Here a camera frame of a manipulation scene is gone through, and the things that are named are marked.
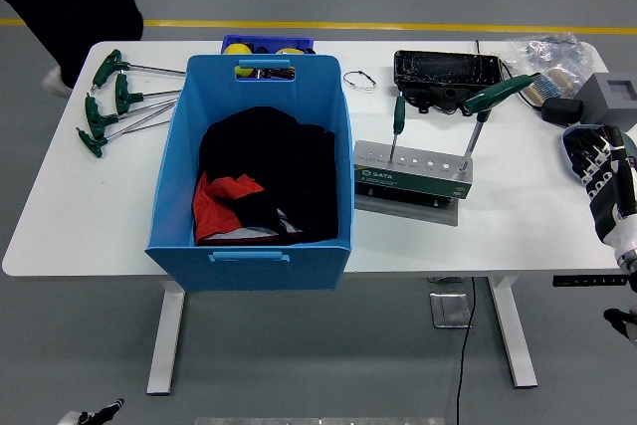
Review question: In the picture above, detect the small dark blue bin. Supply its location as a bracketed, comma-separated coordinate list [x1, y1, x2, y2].
[220, 34, 316, 57]

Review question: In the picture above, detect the large blue storage box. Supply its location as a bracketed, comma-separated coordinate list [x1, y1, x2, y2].
[144, 54, 355, 293]

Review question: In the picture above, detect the grey foam block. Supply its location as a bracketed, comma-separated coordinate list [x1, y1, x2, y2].
[576, 72, 637, 125]

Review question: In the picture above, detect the clear plastic parts bag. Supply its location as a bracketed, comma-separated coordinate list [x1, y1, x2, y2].
[505, 32, 598, 98]

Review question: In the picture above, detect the black and red cloth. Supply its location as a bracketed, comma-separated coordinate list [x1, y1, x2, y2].
[192, 106, 340, 247]

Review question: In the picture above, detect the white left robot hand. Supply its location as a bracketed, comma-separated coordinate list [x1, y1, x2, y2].
[57, 398, 125, 425]

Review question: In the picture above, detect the small green T-handle hex key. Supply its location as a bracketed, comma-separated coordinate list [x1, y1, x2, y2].
[388, 95, 407, 165]

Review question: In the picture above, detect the black power adapter with cord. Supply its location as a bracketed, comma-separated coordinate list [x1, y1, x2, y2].
[475, 39, 584, 126]

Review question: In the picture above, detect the black plastic case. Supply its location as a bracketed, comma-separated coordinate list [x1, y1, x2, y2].
[393, 50, 507, 116]

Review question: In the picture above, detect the black floor cable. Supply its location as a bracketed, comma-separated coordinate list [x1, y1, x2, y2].
[455, 276, 477, 425]

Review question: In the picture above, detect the green grey hex key rack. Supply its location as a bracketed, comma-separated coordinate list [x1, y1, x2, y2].
[352, 139, 474, 227]

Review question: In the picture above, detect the black table control panel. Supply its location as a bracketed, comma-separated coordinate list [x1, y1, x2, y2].
[551, 274, 630, 289]

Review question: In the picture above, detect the person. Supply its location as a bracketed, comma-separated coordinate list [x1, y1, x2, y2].
[0, 0, 145, 99]

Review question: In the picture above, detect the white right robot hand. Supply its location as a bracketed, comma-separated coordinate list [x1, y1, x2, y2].
[569, 124, 637, 267]

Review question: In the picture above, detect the yellow ball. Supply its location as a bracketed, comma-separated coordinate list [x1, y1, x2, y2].
[222, 42, 255, 80]

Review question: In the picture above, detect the thin wire loop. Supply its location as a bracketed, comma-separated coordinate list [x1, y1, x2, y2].
[341, 70, 378, 94]

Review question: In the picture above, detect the metal floor plate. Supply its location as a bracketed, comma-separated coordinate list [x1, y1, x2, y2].
[429, 292, 473, 329]

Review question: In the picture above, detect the large green T-handle hex key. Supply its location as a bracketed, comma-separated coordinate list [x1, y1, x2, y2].
[458, 74, 537, 173]

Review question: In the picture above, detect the blue resistor strip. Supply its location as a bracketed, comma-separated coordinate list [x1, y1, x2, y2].
[520, 69, 581, 106]

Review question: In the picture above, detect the white table leg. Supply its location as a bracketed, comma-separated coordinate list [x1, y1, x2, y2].
[487, 276, 538, 389]
[146, 278, 186, 396]

